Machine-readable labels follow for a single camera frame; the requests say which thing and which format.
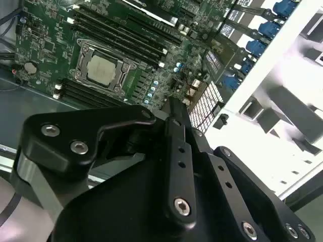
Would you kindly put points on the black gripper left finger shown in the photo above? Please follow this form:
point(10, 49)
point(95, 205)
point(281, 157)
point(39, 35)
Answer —
point(63, 136)

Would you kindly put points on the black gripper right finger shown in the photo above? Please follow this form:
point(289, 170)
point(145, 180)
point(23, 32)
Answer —
point(224, 176)

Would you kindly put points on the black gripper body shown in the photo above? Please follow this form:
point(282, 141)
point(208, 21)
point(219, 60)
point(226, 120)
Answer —
point(121, 206)

